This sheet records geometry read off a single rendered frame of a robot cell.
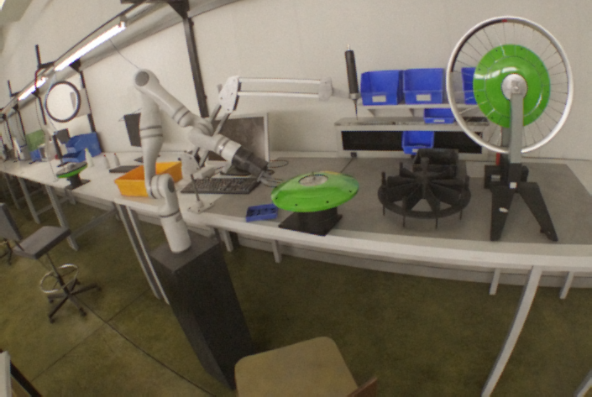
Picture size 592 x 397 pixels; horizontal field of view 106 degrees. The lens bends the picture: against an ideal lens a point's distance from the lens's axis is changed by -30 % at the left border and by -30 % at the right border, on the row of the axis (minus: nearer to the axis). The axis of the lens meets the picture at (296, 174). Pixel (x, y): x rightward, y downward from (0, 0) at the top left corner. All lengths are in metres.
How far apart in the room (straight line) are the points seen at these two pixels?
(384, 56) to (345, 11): 0.35
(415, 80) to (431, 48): 0.20
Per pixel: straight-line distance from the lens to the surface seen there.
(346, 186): 1.07
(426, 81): 1.81
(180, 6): 2.60
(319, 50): 1.98
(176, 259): 1.32
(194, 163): 1.44
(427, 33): 1.82
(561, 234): 1.20
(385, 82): 1.85
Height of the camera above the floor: 1.50
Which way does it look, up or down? 20 degrees down
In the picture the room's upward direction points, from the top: 9 degrees counter-clockwise
